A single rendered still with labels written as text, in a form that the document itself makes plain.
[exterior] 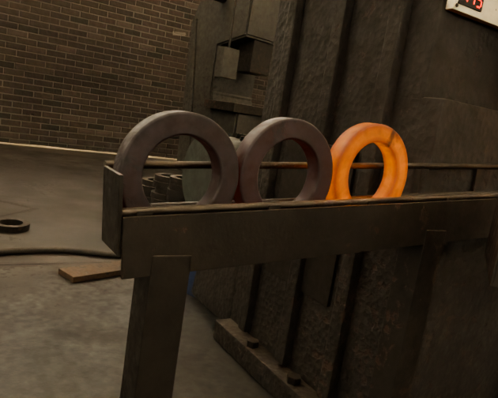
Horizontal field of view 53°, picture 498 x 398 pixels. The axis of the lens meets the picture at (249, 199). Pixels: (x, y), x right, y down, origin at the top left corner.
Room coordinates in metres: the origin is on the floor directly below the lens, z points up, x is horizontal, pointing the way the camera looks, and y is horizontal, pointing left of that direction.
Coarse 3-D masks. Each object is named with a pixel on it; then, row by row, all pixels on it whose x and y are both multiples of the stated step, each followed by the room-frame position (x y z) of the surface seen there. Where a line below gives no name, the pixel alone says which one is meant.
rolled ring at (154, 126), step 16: (160, 112) 0.71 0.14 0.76; (176, 112) 0.69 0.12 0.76; (192, 112) 0.71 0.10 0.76; (144, 128) 0.67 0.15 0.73; (160, 128) 0.68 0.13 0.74; (176, 128) 0.69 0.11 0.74; (192, 128) 0.71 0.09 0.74; (208, 128) 0.72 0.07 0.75; (128, 144) 0.66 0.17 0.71; (144, 144) 0.67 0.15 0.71; (208, 144) 0.72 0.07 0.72; (224, 144) 0.74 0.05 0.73; (128, 160) 0.66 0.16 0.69; (144, 160) 0.67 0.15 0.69; (224, 160) 0.74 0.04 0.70; (128, 176) 0.66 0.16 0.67; (224, 176) 0.74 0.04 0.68; (128, 192) 0.66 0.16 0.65; (208, 192) 0.75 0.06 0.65; (224, 192) 0.74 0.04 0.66
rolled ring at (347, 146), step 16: (352, 128) 0.89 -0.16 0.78; (368, 128) 0.88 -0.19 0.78; (384, 128) 0.90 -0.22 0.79; (336, 144) 0.88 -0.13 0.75; (352, 144) 0.86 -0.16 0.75; (384, 144) 0.91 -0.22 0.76; (400, 144) 0.93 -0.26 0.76; (336, 160) 0.86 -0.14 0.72; (352, 160) 0.87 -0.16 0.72; (384, 160) 0.95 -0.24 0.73; (400, 160) 0.94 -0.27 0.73; (336, 176) 0.85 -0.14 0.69; (384, 176) 0.96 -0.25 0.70; (400, 176) 0.94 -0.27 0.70; (336, 192) 0.86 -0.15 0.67; (384, 192) 0.94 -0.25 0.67; (400, 192) 0.95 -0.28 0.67
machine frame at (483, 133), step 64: (320, 0) 1.50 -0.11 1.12; (384, 0) 1.29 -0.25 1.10; (320, 64) 1.46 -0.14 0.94; (384, 64) 1.22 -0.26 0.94; (448, 64) 1.17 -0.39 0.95; (320, 128) 1.38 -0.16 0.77; (448, 128) 1.11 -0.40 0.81; (384, 256) 1.16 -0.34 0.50; (448, 256) 1.17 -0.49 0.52; (256, 320) 1.55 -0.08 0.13; (320, 320) 1.30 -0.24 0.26; (448, 320) 1.20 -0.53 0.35; (320, 384) 1.22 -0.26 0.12; (448, 384) 1.23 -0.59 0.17
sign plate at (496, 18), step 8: (448, 0) 1.14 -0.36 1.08; (456, 0) 1.13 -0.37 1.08; (464, 0) 1.14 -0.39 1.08; (472, 0) 1.16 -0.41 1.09; (488, 0) 1.19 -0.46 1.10; (496, 0) 1.21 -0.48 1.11; (448, 8) 1.14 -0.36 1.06; (456, 8) 1.14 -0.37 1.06; (464, 8) 1.15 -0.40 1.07; (472, 8) 1.16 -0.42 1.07; (480, 8) 1.17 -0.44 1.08; (488, 8) 1.19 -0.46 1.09; (496, 8) 1.21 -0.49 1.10; (464, 16) 1.18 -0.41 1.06; (472, 16) 1.17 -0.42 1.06; (480, 16) 1.18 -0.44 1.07; (488, 16) 1.20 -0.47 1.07; (496, 16) 1.21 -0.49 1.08; (488, 24) 1.22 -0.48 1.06; (496, 24) 1.22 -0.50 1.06
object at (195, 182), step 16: (192, 144) 2.27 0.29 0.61; (192, 160) 2.25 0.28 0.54; (208, 160) 2.13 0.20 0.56; (192, 176) 2.24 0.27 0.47; (208, 176) 2.11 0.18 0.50; (192, 192) 2.22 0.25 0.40; (208, 272) 1.91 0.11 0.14; (224, 272) 1.81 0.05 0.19; (192, 288) 2.01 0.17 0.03; (208, 288) 1.90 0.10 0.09; (224, 288) 1.79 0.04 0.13; (208, 304) 1.88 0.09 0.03; (224, 304) 1.78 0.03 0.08
